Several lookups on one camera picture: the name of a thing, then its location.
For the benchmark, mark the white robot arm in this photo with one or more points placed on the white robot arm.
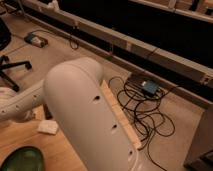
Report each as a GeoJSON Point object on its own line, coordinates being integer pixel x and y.
{"type": "Point", "coordinates": [72, 92]}

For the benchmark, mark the blue power adapter box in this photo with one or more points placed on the blue power adapter box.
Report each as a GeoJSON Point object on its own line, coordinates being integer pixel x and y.
{"type": "Point", "coordinates": [149, 87]}

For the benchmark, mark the power strip on floor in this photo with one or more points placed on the power strip on floor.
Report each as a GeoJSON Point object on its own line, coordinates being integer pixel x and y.
{"type": "Point", "coordinates": [35, 40]}

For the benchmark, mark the green bowl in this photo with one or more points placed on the green bowl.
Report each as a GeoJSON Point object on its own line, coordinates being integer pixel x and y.
{"type": "Point", "coordinates": [26, 158]}

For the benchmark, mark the black office chair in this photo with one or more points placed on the black office chair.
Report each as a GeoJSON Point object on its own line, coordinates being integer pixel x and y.
{"type": "Point", "coordinates": [5, 38]}

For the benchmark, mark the long metal shelf rail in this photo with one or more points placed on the long metal shelf rail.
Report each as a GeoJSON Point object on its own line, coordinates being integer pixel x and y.
{"type": "Point", "coordinates": [178, 64]}

